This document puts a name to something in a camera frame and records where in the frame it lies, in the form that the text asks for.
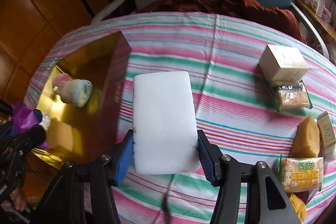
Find purple snack packet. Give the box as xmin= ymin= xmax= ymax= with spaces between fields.
xmin=10 ymin=102 xmax=51 ymax=138

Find yellow biscuit packet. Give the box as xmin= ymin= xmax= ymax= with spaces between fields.
xmin=278 ymin=157 xmax=324 ymax=193

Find cream blue sock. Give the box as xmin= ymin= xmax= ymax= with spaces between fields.
xmin=58 ymin=79 xmax=92 ymax=107

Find yellow sponge block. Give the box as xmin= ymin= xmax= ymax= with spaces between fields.
xmin=46 ymin=118 xmax=79 ymax=157
xmin=290 ymin=115 xmax=320 ymax=158

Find white foam block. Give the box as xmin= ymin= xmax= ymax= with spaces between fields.
xmin=133 ymin=71 xmax=200 ymax=174

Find gold lined brown box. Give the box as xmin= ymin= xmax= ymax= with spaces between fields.
xmin=33 ymin=31 xmax=131 ymax=169

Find small green label box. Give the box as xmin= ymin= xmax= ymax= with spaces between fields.
xmin=317 ymin=111 xmax=335 ymax=155

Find green cracker packet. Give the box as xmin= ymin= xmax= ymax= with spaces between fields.
xmin=268 ymin=80 xmax=313 ymax=113

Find striped pink green bedsheet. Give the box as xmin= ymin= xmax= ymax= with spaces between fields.
xmin=24 ymin=12 xmax=335 ymax=223

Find cream cardboard box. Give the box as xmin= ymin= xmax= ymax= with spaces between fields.
xmin=259 ymin=44 xmax=309 ymax=83

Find wooden wardrobe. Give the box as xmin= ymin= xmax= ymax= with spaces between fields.
xmin=1 ymin=0 xmax=109 ymax=104

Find wooden side desk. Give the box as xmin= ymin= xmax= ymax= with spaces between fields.
xmin=294 ymin=0 xmax=335 ymax=44

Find dark red blanket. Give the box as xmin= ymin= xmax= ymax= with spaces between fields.
xmin=137 ymin=0 xmax=306 ymax=44

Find white boxes on desk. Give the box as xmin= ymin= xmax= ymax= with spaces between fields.
xmin=304 ymin=0 xmax=331 ymax=23

